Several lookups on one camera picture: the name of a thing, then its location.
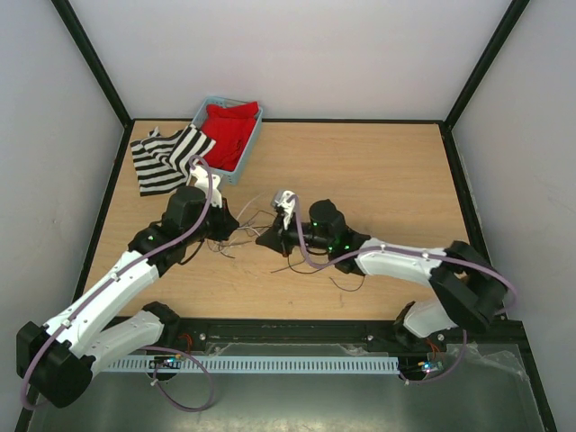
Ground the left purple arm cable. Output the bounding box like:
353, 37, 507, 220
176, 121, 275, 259
19, 155, 213, 411

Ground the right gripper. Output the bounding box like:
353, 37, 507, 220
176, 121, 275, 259
256, 209, 333, 257

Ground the black white striped cloth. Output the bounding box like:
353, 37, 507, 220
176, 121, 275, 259
130, 123, 216, 196

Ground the white wire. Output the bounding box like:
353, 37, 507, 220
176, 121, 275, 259
229, 224, 266, 248

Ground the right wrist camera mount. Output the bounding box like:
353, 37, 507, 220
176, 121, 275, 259
271, 190, 295, 230

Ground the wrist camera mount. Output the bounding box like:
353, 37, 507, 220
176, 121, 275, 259
189, 164, 223, 208
271, 190, 295, 230

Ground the light blue cable duct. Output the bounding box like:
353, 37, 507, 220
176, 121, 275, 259
105, 355, 398, 375

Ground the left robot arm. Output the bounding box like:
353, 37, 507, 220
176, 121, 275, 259
16, 186, 239, 408

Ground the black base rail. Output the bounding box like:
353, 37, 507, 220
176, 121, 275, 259
107, 317, 527, 356

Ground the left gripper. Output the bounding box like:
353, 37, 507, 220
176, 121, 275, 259
184, 194, 238, 245

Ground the black wire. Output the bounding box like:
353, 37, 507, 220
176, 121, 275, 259
233, 209, 366, 293

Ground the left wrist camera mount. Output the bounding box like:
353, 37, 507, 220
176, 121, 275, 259
189, 164, 223, 208

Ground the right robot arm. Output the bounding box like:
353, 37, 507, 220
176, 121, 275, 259
256, 191, 515, 350

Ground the light blue plastic basket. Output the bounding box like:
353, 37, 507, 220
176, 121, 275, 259
192, 96, 263, 185

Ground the red cloth in basket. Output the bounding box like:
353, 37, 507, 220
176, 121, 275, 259
201, 102, 259, 172

